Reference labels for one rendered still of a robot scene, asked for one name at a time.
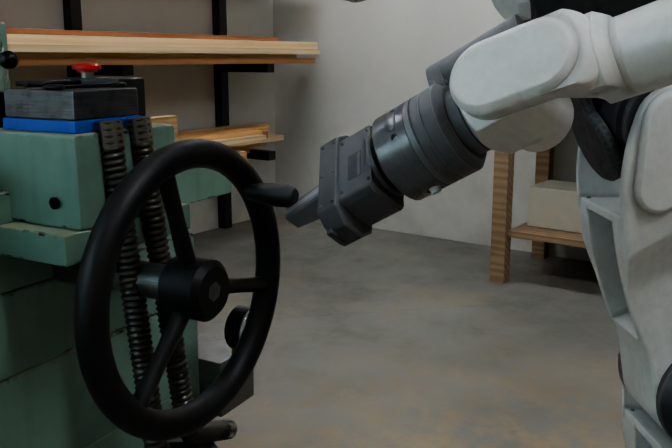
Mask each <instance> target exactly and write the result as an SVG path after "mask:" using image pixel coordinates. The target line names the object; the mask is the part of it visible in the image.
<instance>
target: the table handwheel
mask: <svg viewBox="0 0 672 448"><path fill-rule="evenodd" d="M193 168H207V169H211V170H214V171H217V172H219V173H221V174H222V175H223V176H225V177H226V178H227V179H228V180H229V181H230V182H231V183H232V184H233V185H234V186H235V188H236V189H237V190H238V192H239V194H240V195H241V197H242V199H243V201H244V203H245V206H246V208H247V211H248V214H249V217H250V220H251V224H252V229H253V234H254V241H255V255H256V267H255V277H245V278H228V275H227V272H226V269H225V267H224V266H223V264H222V263H221V262H219V261H217V260H213V259H207V258H200V257H196V256H195V252H194V249H193V245H192V241H191V238H190V234H189V231H188V227H187V224H186V220H185V216H184V212H183V207H182V203H181V199H180V194H179V190H178V185H177V181H176V177H175V175H177V174H179V173H181V172H183V171H186V170H189V169H193ZM257 183H263V181H262V179H261V178H260V176H259V175H258V173H257V172H256V170H255V169H254V168H253V166H252V165H251V164H250V163H249V162H248V161H247V160H246V159H245V158H244V157H243V156H242V155H241V154H240V153H238V152H237V151H235V150H234V149H232V148H230V147H229V146H227V145H225V144H222V143H220V142H217V141H213V140H207V139H186V140H181V141H177V142H174V143H171V144H168V145H166V146H163V147H161V148H159V149H158V150H156V151H154V152H152V153H151V154H149V155H148V156H146V157H145V158H144V159H143V160H141V161H140V162H139V163H138V164H137V165H136V166H134V167H133V168H132V169H131V170H130V171H129V172H128V173H127V174H126V175H125V177H124V178H123V179H122V180H121V181H120V182H119V184H118V185H117V186H116V188H115V189H114V190H113V192H112V193H111V195H110V196H109V198H108V199H107V201H106V203H105V204H104V206H103V208H102V209H101V211H100V213H99V215H98V217H97V219H96V221H95V223H94V225H93V228H92V230H91V233H90V235H89V238H88V240H87V243H86V246H85V249H84V253H83V256H82V259H81V263H78V264H75V265H71V266H68V267H64V266H58V265H53V272H54V275H55V277H56V278H57V279H58V280H60V281H64V282H69V283H74V284H76V290H75V299H74V339H75V347H76V353H77V358H78V362H79V366H80V370H81V373H82V376H83V379H84V382H85V384H86V387H87V389H88V391H89V393H90V395H91V397H92V399H93V401H94V402H95V404H96V405H97V407H98V408H99V410H100V411H101V412H102V413H103V415H104V416H105V417H106V418H107V419H108V420H109V421H110V422H111V423H112V424H114V425H115V426H116V427H117V428H119V429H120V430H122V431H123V432H125V433H127V434H129V435H131V436H134V437H136V438H140V439H144V440H150V441H167V440H173V439H177V438H180V437H184V436H186V435H189V434H191V433H193V432H195V431H197V430H199V429H200V428H202V427H203V426H205V425H206V424H208V423H209V422H210V421H212V420H213V419H214V418H215V417H217V416H218V415H219V414H220V413H221V412H222V411H223V410H224V409H225V408H226V407H227V406H228V405H229V404H230V403H231V401H232V400H233V399H234V398H235V397H236V395H237V394H238V393H239V391H240V390H241V388H242V387H243V385H244V384H245V382H246V381H247V379H248V377H249V376H250V374H251V372H252V370H253V368H254V367H255V365H256V363H257V360H258V358H259V356H260V354H261V351H262V349H263V347H264V344H265V341H266V339H267V336H268V333H269V329H270V326H271V323H272V319H273V315H274V311H275V306H276V301H277V295H278V288H279V278H280V241H279V232H278V225H277V220H276V215H275V211H274V208H273V206H270V205H266V204H262V203H258V202H255V201H252V200H247V199H245V197H244V194H243V192H244V187H245V186H246V185H247V184H257ZM158 188H159V190H160V194H161V198H162V201H163V205H164V208H165V212H166V215H167V219H168V223H169V227H170V231H171V236H172V240H173V245H174V249H175V254H176V256H175V257H174V258H172V259H171V260H170V261H169V262H168V263H167V264H161V263H155V262H149V261H143V260H139V261H141V262H142V264H141V266H140V267H139V268H140V272H139V273H138V275H137V278H138V280H137V281H136V282H135V283H136V285H137V288H136V289H137V290H138V291H139V292H140V295H142V296H144V297H145V298H150V299H155V300H159V303H160V305H161V307H162V309H163V310H164V311H165V312H166V313H167V314H169V315H171V316H170V318H169V320H168V322H167V325H166V327H165V329H164V332H163V334H162V336H161V338H160V341H159V343H158V345H157V347H156V350H155V352H154V354H153V356H152V358H151V360H150V362H149V364H148V366H147V368H146V370H145V372H144V374H143V376H142V379H141V381H140V383H139V385H138V387H137V389H136V391H135V393H134V395H132V394H131V392H130V391H129V390H128V388H127V387H126V385H125V384H124V382H123V380H122V378H121V376H120V374H119V372H118V369H117V366H116V362H115V359H114V355H113V350H112V344H111V336H110V300H111V291H115V292H120V291H121V289H122V288H121V287H120V286H119V285H120V283H121V282H120V281H119V280H118V279H119V277H120V276H119V275H118V274H117V272H118V271H119V269H117V267H116V266H117V265H118V263H117V262H118V259H119V256H120V253H121V250H122V247H123V244H124V242H125V239H126V237H127V235H128V232H129V230H130V228H131V226H132V224H133V222H134V221H135V219H136V217H137V215H138V214H139V212H140V211H141V209H142V208H143V206H144V205H145V203H146V202H147V201H148V199H149V198H150V197H151V196H152V195H153V194H154V192H155V191H156V190H157V189H158ZM239 292H253V295H252V300H251V305H250V309H249V313H248V317H247V320H246V323H245V326H244V329H243V332H242V334H241V337H240V339H239V341H238V343H237V346H236V348H235V350H234V352H233V353H232V355H231V357H230V359H229V361H228V362H227V364H226V365H225V367H224V368H223V370H222V371H221V373H220V374H219V375H218V377H217V378H216V379H215V380H214V381H213V383H212V384H211V385H210V386H209V387H208V388H207V389H206V390H205V391H204V392H203V393H202V394H200V395H199V396H198V397H196V398H195V399H194V400H192V401H190V402H189V403H187V404H185V405H183V406H180V407H178V408H175V409H169V410H157V409H153V408H150V407H149V405H150V402H151V400H152V398H153V396H154V393H155V391H156V389H157V387H158V384H159V382H160V380H161V378H162V375H163V373H164V371H165V368H166V366H167V364H168V362H169V360H170V358H171V356H172V354H173V352H174V350H175V348H176V346H177V344H178V342H179V340H180V338H181V336H182V334H183V332H184V330H185V328H186V326H187V323H188V321H189V319H191V320H196V321H201V322H208V321H210V320H212V319H214V318H215V317H216V316H217V315H218V314H219V313H220V312H221V310H222V309H223V308H224V306H225V304H226V302H227V299H228V295H229V294H231V293H239Z"/></svg>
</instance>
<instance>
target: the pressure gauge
mask: <svg viewBox="0 0 672 448"><path fill-rule="evenodd" d="M249 309H250V306H244V305H238V306H236V307H235V308H234V309H233V310H232V311H231V312H230V314H229V315H228V317H227V320H226V323H225V329H224V335H225V340H226V343H227V345H228V346H229V347H230V348H231V353H233V352H234V350H235V348H236V346H237V343H238V341H239V339H240V337H241V334H242V332H243V329H244V326H245V323H246V320H247V317H248V313H249Z"/></svg>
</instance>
